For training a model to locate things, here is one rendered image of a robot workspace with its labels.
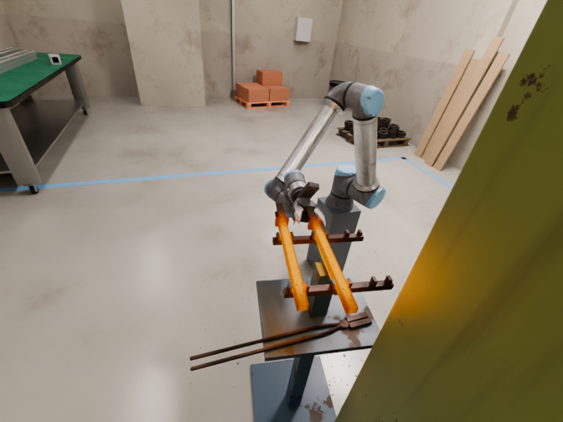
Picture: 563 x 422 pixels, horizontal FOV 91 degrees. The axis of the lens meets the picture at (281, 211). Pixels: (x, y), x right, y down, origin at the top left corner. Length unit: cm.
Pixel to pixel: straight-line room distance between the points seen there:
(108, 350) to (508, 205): 190
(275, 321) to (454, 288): 66
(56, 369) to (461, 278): 192
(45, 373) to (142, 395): 53
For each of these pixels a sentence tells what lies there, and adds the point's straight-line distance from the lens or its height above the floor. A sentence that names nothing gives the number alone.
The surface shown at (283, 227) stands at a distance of 92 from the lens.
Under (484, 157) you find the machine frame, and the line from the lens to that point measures 43.
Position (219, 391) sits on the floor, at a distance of 173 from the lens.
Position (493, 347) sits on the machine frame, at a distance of 43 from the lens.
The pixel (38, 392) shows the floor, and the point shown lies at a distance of 201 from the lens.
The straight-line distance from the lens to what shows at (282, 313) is 102.
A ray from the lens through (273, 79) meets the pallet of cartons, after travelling 686.
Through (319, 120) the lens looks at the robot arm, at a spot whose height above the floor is 123.
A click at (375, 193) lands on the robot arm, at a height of 84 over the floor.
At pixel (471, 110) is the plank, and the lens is 461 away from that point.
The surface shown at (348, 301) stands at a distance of 75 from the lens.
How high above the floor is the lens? 159
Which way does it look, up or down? 34 degrees down
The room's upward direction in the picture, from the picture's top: 6 degrees clockwise
